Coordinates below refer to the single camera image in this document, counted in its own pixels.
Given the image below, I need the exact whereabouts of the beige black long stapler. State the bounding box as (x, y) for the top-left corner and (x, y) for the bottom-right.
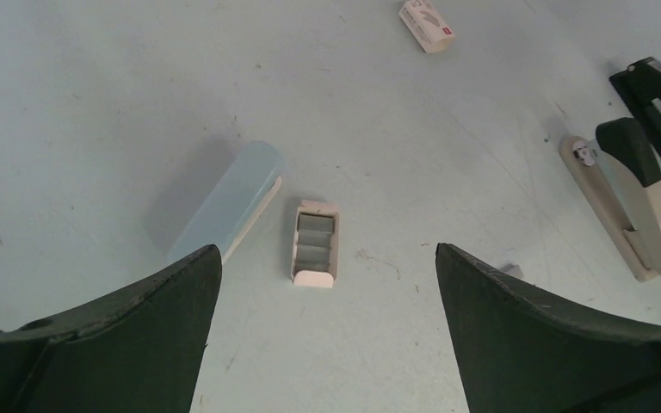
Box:
(559, 118), (661, 282)

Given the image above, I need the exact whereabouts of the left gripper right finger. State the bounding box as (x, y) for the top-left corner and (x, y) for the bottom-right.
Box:
(436, 243), (661, 412)

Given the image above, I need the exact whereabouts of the light blue stapler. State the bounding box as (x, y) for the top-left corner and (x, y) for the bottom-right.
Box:
(167, 141), (284, 263)

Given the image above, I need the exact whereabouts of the grey staple strip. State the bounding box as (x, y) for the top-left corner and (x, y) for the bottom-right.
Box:
(499, 263), (524, 280)

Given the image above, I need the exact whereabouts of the closed white staple box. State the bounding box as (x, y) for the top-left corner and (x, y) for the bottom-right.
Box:
(398, 0), (455, 53)

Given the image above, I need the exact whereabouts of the open staple box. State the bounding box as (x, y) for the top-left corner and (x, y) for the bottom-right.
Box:
(291, 200), (340, 288)

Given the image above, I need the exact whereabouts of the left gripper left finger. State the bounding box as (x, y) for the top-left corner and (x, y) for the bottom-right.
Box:
(0, 245), (222, 412)

